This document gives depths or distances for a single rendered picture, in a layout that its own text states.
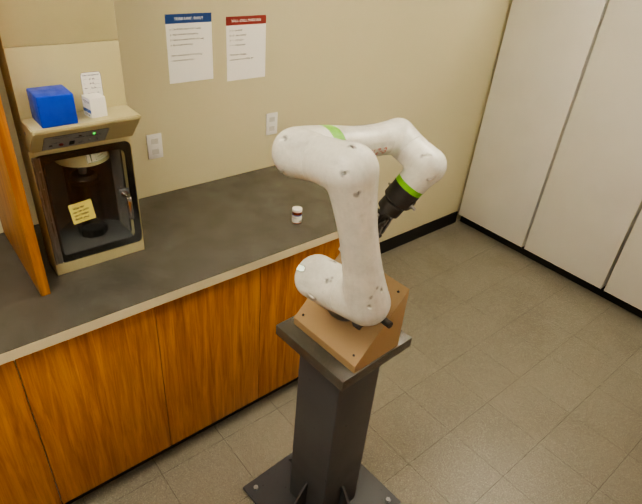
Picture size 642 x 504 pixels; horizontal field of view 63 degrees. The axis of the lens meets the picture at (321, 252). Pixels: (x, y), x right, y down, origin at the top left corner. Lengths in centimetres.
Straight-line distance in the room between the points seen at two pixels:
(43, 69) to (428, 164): 114
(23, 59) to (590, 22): 307
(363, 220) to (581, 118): 277
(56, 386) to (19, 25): 111
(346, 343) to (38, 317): 98
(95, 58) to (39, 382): 104
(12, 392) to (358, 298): 116
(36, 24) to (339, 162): 101
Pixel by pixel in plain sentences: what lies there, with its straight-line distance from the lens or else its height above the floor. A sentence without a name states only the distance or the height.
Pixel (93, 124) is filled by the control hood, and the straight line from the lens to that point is 176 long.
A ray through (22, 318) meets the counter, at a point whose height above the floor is 94.
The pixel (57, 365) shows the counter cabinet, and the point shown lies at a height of 79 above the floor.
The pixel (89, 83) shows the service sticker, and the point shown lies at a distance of 185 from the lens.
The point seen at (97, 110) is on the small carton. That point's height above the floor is 153.
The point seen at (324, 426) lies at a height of 59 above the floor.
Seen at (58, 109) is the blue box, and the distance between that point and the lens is 173.
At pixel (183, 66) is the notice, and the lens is 245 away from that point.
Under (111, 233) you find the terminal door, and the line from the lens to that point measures 205.
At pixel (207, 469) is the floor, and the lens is 255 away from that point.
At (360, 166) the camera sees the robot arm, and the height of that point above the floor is 165.
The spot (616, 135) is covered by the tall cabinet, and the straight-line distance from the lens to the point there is 375.
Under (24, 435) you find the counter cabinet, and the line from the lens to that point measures 211.
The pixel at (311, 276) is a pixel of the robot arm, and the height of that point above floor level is 125.
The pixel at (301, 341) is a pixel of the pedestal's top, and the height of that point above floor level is 94.
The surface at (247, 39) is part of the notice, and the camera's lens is 258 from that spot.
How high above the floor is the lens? 210
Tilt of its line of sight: 33 degrees down
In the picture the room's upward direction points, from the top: 5 degrees clockwise
